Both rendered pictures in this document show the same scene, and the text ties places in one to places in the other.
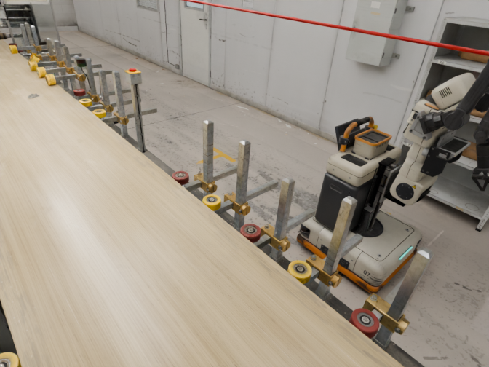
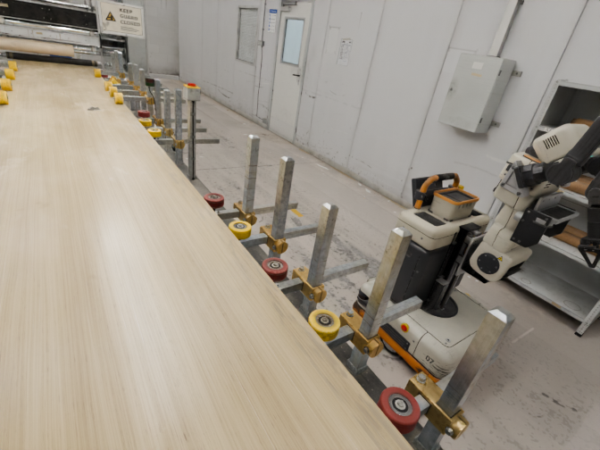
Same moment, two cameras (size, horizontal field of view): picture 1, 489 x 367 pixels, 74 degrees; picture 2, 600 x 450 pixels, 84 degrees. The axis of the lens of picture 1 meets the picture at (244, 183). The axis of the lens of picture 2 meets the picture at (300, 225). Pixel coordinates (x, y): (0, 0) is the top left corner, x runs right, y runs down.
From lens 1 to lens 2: 0.33 m
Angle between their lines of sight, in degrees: 7
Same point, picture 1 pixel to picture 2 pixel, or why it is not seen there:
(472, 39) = (587, 111)
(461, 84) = (573, 132)
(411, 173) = (498, 241)
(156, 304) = (113, 329)
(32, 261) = not seen: outside the picture
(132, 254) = (113, 266)
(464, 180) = (565, 273)
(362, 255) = (426, 337)
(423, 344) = not seen: outside the picture
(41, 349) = not seen: outside the picture
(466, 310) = (554, 431)
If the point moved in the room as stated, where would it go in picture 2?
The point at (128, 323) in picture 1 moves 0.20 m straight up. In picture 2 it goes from (62, 346) to (41, 264)
